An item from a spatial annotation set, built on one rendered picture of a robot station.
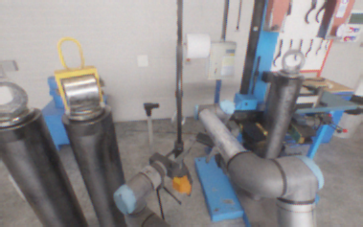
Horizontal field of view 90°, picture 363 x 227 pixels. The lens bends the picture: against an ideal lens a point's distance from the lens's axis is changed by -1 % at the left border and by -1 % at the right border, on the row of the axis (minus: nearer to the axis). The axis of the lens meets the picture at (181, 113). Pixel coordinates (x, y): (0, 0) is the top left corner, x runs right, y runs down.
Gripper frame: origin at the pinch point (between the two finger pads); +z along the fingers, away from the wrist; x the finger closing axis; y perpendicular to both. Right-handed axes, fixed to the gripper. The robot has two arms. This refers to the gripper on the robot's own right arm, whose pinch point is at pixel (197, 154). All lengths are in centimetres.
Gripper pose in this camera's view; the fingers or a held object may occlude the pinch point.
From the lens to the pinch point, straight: 111.1
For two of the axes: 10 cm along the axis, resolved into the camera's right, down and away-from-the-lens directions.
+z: -5.5, 6.8, -4.8
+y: 2.1, 6.7, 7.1
